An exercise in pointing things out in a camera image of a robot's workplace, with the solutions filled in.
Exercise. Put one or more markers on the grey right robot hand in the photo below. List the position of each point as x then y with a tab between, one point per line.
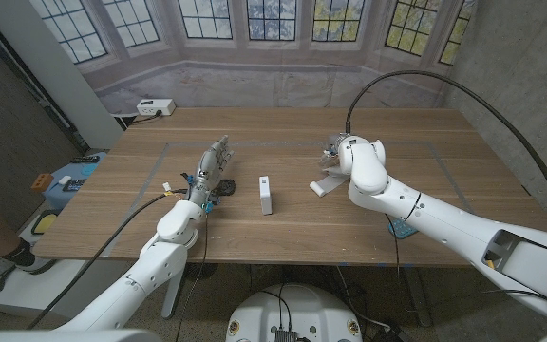
331	149

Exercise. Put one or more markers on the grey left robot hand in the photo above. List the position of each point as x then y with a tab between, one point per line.
209	166

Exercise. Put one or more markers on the white gauze bandage strip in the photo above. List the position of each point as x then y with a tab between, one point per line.
328	183

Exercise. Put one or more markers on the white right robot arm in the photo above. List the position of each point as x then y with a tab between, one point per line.
444	223

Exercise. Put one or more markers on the white USB stick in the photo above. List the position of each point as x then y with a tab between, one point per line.
265	197

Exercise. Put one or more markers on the teal TV remote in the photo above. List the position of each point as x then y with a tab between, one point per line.
401	230

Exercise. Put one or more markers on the black remote control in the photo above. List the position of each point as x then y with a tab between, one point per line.
85	159

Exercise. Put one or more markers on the black round object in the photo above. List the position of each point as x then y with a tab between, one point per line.
228	187

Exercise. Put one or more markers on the white power strip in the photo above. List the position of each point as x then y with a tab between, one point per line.
155	107

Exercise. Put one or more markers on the printed window backdrop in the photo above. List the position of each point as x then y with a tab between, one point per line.
273	76

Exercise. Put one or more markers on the grey metal table leg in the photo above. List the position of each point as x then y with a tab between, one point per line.
171	299
418	297

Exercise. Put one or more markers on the blue stool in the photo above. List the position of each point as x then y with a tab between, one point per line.
71	190

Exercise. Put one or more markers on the small white object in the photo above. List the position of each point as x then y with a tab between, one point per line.
64	180

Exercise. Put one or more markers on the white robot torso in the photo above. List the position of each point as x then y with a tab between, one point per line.
297	313

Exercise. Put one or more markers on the orange block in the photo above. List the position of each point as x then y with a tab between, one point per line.
42	183

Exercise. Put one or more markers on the yellow pad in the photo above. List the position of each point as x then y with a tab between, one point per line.
44	223

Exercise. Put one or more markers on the grey perforated partition panel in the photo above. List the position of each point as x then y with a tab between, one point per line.
7	142

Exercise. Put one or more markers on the white floor platform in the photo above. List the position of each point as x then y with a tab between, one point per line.
31	290

